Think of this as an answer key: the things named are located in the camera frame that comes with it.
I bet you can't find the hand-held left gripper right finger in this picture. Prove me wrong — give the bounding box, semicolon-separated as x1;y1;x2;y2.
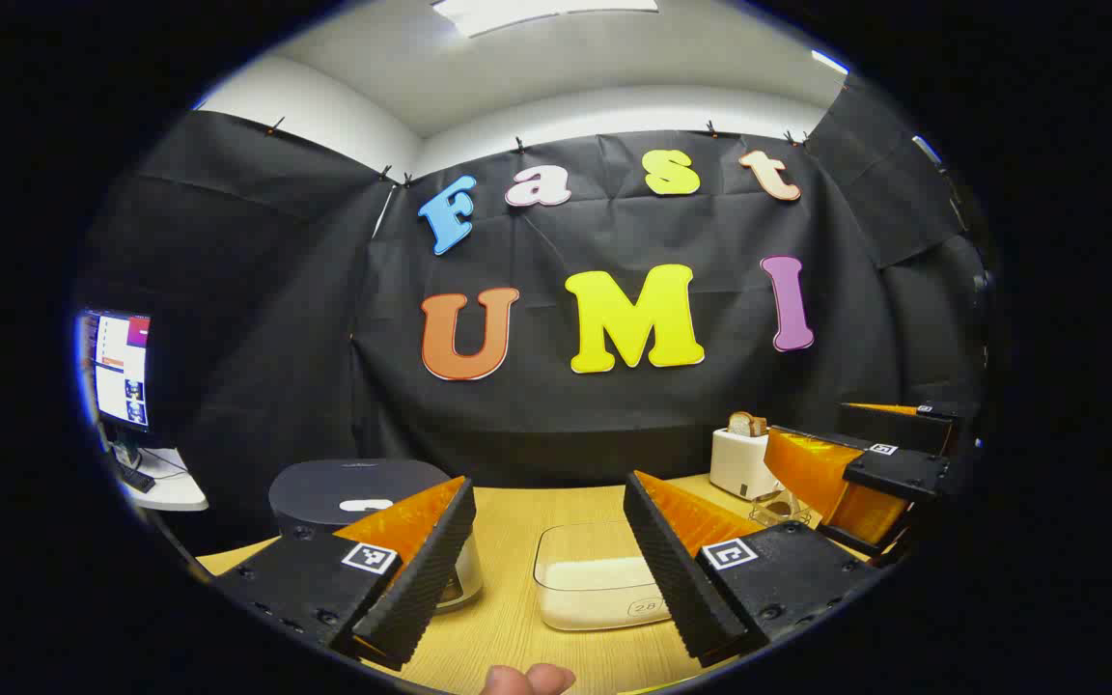
623;471;885;669

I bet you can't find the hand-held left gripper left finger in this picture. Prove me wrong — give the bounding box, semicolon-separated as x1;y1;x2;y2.
211;475;478;674

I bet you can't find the clear plastic rice container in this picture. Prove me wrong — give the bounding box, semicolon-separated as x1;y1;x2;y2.
534;521;687;633

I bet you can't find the metal wire chopstick holder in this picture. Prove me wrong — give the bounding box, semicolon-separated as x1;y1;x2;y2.
749;487;822;530

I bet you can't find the black and silver rice cooker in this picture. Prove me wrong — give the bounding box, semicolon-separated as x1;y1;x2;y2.
269;459;485;614

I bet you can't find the white toaster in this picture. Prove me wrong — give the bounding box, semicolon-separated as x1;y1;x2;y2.
709;428;781;501

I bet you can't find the black backdrop cloth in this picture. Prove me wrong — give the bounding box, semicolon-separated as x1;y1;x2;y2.
78;72;996;556

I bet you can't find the white side desk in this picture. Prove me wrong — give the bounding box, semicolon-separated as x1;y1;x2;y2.
112;444;209;513

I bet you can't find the computer monitor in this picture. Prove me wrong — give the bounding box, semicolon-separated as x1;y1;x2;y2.
78;309;153;440

